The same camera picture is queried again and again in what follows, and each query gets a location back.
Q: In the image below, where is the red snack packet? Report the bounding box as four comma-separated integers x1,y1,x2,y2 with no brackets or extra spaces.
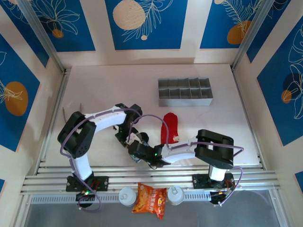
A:
160,112,179,144

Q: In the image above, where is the aluminium right side rail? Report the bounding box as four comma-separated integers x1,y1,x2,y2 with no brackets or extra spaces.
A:
231,67,266,169

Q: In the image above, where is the black left controller board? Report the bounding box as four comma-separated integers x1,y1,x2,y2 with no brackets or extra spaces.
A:
75,189,94,202

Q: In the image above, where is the aluminium rail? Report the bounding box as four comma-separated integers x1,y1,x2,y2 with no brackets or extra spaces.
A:
35,68,71,175
231,67,266,169

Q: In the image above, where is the grey compartment organizer box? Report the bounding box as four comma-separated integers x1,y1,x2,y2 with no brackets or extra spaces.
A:
158,77,214,107

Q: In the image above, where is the white pull-tab can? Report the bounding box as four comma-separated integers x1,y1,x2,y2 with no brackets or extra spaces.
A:
167,185,185,206

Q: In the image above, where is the black controller board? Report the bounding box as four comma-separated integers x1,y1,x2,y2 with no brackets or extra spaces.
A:
209,190,232,208
75,189,94,202

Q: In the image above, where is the orange snack bag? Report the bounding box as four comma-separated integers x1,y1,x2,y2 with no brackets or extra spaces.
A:
132,182,168,220

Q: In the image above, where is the white slotted cable duct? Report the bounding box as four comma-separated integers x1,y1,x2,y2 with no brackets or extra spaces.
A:
30,190,212,205

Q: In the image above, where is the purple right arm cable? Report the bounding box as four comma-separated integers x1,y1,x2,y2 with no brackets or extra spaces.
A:
127,114,245,208

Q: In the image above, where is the aluminium corner post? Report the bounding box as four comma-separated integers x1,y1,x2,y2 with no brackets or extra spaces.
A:
231,0,278,70
17,0,66,73

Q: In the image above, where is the aluminium left side rail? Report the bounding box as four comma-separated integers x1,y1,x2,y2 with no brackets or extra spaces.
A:
35,68,71,175

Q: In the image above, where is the aluminium front rail beam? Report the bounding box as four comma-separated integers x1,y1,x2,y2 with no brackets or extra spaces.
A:
20,165,282,196

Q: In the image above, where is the black right controller board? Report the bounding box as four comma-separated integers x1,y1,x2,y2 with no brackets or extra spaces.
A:
209,190,232,208

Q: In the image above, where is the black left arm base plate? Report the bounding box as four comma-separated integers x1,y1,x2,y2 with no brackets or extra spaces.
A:
65,176,109,192

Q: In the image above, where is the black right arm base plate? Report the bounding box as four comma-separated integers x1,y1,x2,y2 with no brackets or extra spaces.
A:
192,172,235,190

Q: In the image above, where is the aluminium right corner post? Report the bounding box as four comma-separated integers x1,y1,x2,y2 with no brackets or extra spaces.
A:
231,0,278,70

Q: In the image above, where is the grey metal panel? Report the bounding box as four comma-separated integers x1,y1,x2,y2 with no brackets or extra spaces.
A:
23,203,281,227

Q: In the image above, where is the aluminium left corner post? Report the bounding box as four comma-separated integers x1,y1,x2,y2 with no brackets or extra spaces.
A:
17,0,66,73

